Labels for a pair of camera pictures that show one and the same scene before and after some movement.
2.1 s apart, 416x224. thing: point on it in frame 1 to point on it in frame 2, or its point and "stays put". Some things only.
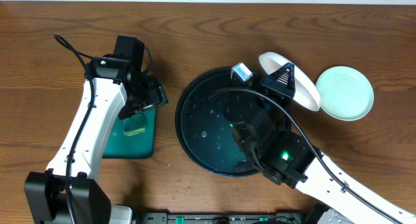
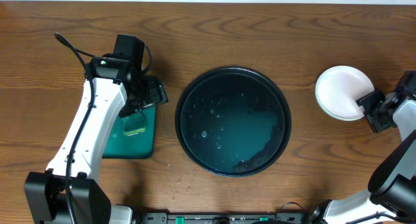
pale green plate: x=345 y=93 stays put
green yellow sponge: x=134 y=124 stays put
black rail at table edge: x=233 y=217 stays put
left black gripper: x=151 y=95 stays put
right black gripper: x=273 y=86 to x=371 y=110
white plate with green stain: x=305 y=92 to x=337 y=89
